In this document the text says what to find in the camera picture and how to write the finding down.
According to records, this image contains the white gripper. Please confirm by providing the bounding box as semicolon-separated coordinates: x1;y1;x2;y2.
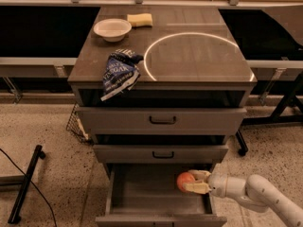
183;169;246;198

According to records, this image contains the red orange apple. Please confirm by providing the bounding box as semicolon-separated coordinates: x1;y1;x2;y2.
176;172;195;192

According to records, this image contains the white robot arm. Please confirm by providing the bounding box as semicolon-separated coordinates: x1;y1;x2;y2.
177;170;303;227

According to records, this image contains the middle grey drawer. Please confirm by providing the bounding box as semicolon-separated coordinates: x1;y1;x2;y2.
93;145;228;164

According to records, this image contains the open bottom grey drawer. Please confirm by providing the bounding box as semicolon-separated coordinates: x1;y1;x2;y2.
96;164;227;227

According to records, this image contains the grey drawer cabinet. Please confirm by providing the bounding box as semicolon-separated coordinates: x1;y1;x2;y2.
67;5;258;109

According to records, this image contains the top grey drawer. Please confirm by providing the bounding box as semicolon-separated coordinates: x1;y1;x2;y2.
77;107;246;135

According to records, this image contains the blue chip bag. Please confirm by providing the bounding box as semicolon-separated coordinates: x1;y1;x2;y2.
100;49;143;101

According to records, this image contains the yellow sponge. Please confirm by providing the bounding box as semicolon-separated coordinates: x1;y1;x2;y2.
127;13;152;27

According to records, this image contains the white bowl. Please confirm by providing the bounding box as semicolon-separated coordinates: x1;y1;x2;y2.
93;19;132;43

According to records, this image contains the black metal floor stand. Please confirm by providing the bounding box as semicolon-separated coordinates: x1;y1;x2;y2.
8;145;45;224

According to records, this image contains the black table leg frame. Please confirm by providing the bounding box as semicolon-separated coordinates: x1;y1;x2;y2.
235;73;303;157

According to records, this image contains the wire mesh basket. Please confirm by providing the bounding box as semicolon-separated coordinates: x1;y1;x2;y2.
66;103;91;144

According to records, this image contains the grey metal rail frame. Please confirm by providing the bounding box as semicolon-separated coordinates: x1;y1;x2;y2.
0;57;77;78

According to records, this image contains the black floor cable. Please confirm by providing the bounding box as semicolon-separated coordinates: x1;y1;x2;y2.
0;148;58;227

